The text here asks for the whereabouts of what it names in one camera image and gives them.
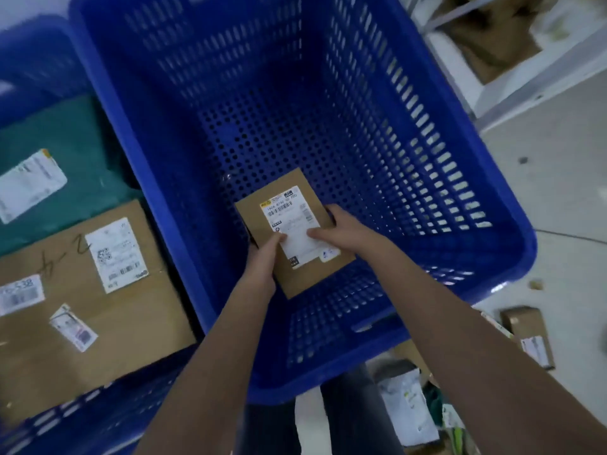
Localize person's right hand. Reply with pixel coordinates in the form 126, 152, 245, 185
307, 204, 386, 260

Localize person's left hand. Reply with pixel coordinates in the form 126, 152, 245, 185
244, 231, 289, 299

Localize small brown box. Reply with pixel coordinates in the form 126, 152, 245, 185
235, 167, 357, 300

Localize blue plastic crate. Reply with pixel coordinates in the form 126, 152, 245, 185
0, 16, 200, 455
68, 0, 539, 406

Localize large cardboard box three labels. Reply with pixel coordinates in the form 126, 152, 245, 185
0, 199, 198, 425

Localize pile of small parcels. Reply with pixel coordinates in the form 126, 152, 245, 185
369, 305, 556, 455

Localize green poly mailer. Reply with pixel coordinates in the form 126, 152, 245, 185
0, 95, 141, 257

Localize person's right forearm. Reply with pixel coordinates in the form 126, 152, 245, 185
365, 236, 607, 455

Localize person's left forearm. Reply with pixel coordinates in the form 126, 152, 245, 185
132, 284, 281, 455

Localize person's left leg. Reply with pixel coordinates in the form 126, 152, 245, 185
244, 402, 297, 455

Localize person's leg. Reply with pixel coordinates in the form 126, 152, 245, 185
320, 364, 404, 455
244, 402, 297, 455

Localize person's right leg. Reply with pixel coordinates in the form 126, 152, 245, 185
320, 364, 404, 455

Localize heap of torn brown cartons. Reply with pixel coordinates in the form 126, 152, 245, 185
436, 0, 546, 86

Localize white metal shelf rack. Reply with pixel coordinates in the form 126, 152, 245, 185
407, 0, 607, 133

